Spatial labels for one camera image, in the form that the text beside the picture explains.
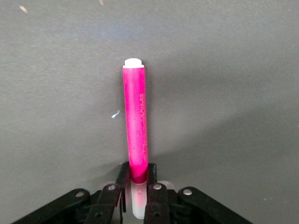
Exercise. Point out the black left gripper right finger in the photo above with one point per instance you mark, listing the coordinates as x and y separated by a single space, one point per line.
168 207

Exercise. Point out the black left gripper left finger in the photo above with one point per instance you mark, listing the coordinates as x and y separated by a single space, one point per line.
93 205

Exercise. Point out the pink marker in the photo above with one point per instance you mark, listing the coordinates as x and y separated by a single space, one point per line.
135 116

